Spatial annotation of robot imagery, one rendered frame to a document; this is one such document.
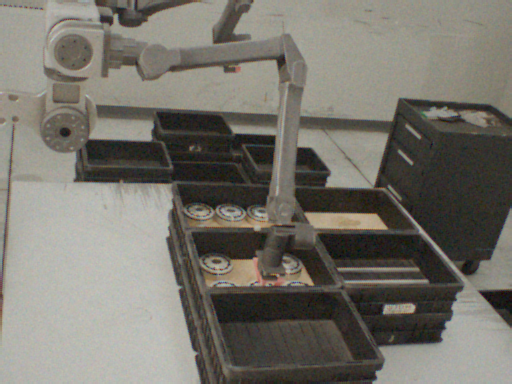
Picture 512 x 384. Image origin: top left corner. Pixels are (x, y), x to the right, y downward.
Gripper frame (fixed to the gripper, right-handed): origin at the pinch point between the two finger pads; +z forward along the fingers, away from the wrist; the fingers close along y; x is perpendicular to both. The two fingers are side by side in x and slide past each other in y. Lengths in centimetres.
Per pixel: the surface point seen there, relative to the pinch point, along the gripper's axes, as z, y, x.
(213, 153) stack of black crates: 41, 169, -26
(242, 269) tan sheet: 4.6, 14.6, 1.8
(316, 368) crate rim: -6.4, -38.3, -1.6
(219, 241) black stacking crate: -1.4, 20.1, 9.3
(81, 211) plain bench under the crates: 21, 69, 47
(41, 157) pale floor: 97, 252, 61
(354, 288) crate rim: -7.1, -8.1, -23.2
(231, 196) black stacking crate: 0, 50, -1
